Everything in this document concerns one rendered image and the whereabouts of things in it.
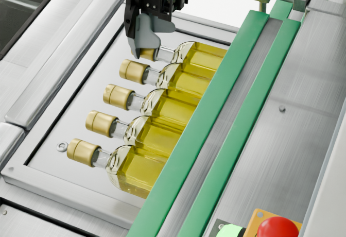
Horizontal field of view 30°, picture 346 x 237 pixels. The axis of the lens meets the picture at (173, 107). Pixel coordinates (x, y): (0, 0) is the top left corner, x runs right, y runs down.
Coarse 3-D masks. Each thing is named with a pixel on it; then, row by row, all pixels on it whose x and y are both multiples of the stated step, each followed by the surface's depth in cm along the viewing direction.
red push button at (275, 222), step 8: (280, 216) 62; (264, 224) 62; (272, 224) 61; (280, 224) 61; (288, 224) 61; (264, 232) 61; (272, 232) 61; (280, 232) 61; (288, 232) 61; (296, 232) 61
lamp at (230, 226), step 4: (224, 228) 67; (228, 228) 66; (232, 228) 66; (236, 228) 66; (240, 228) 67; (244, 228) 67; (220, 232) 66; (224, 232) 66; (228, 232) 66; (232, 232) 66; (236, 232) 66; (240, 232) 66; (244, 232) 66; (216, 236) 67; (220, 236) 66; (224, 236) 66; (228, 236) 66; (232, 236) 66; (236, 236) 65; (240, 236) 65
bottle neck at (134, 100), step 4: (132, 92) 105; (128, 96) 104; (132, 96) 104; (136, 96) 104; (140, 96) 104; (144, 96) 104; (128, 100) 104; (132, 100) 104; (136, 100) 103; (140, 100) 103; (128, 104) 104; (132, 104) 104; (136, 104) 103; (140, 104) 103; (128, 108) 104; (132, 108) 104; (136, 108) 104
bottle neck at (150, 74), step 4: (148, 68) 107; (152, 68) 108; (144, 72) 107; (148, 72) 107; (152, 72) 107; (156, 72) 107; (144, 76) 107; (148, 76) 107; (152, 76) 106; (156, 76) 106; (144, 80) 107; (148, 80) 107; (152, 80) 107; (152, 84) 107
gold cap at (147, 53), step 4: (144, 48) 111; (148, 48) 111; (152, 48) 111; (140, 52) 112; (144, 52) 111; (148, 52) 111; (152, 52) 111; (140, 56) 112; (144, 56) 112; (148, 56) 111; (152, 56) 111; (152, 60) 112
